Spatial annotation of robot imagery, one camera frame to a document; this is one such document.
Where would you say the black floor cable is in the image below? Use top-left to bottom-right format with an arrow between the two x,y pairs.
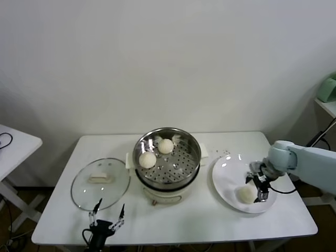
0,195 -> 14,233

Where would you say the white steamed baozi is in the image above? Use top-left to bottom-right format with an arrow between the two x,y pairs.
138,152 -> 158,169
237,186 -> 255,204
157,138 -> 174,154

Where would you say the black power adapter cable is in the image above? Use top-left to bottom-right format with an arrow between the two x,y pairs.
306,123 -> 336,152

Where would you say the thin black cable loop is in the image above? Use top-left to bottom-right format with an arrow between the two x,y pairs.
0,132 -> 14,150

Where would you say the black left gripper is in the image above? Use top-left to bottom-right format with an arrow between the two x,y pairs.
88,198 -> 125,250

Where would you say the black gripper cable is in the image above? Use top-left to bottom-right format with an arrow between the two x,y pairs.
267,181 -> 299,194
82,228 -> 94,248

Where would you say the white round plate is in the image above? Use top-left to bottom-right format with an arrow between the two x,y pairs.
211,154 -> 278,214

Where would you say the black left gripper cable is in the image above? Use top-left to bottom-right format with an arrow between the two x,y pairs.
82,228 -> 94,248

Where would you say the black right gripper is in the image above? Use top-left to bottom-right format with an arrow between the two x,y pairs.
245,164 -> 275,203

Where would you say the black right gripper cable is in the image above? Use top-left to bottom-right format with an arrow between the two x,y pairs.
267,181 -> 299,194

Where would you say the perforated steel steamer basket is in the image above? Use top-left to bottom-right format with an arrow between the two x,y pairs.
125,128 -> 211,191

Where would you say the round glass pot lid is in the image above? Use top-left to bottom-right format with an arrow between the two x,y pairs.
70,157 -> 131,212

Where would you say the white folding side table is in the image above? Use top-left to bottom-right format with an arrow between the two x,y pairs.
0,123 -> 44,233

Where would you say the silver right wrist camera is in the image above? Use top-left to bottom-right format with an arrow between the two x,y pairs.
248,161 -> 263,173

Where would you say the white shelf board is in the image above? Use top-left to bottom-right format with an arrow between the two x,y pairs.
314,98 -> 336,119

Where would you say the cream electric cooker pot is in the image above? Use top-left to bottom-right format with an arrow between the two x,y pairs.
125,157 -> 208,207

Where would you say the pale green appliance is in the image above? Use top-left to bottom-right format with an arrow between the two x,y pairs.
316,75 -> 336,103

